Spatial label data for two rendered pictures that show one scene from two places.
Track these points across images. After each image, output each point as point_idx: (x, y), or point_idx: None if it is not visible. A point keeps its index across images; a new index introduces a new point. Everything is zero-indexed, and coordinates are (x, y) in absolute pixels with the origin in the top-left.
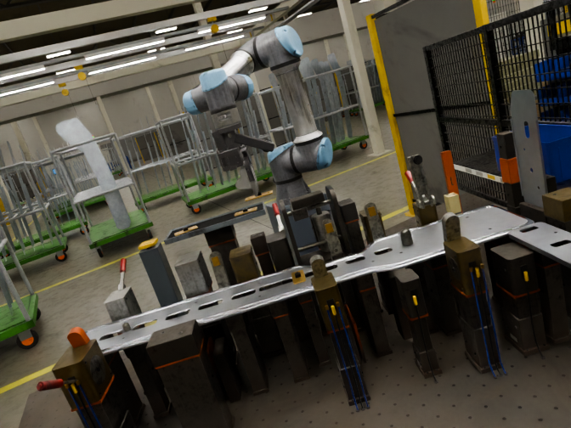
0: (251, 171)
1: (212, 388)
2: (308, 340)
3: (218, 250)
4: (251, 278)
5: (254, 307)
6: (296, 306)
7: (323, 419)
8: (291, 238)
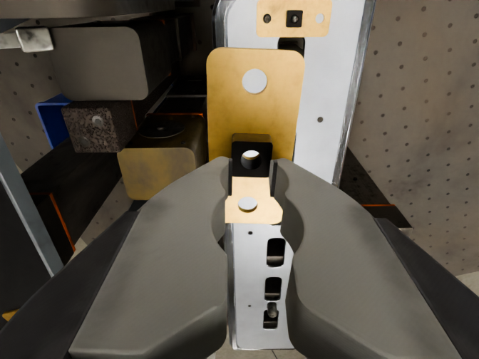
0: (475, 295)
1: (368, 175)
2: (198, 30)
3: (75, 224)
4: (203, 136)
5: (350, 129)
6: (182, 40)
7: (380, 35)
8: (151, 8)
